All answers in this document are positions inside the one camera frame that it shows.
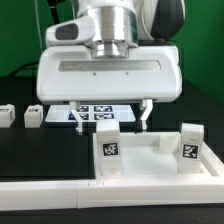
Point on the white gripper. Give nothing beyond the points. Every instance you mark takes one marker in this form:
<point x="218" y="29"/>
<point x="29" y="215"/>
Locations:
<point x="70" y="74"/>

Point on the white square table top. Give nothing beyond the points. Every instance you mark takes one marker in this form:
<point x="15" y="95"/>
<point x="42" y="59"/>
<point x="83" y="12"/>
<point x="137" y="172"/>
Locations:
<point x="155" y="154"/>

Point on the white L-shaped obstacle fence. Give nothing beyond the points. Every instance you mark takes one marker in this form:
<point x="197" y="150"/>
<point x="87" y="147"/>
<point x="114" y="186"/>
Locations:
<point x="111" y="192"/>

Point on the white marker base plate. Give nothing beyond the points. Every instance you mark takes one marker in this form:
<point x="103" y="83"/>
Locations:
<point x="90" y="113"/>

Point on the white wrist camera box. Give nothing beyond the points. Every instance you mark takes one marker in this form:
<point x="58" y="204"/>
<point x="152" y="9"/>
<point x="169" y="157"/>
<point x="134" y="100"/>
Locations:
<point x="73" y="32"/>

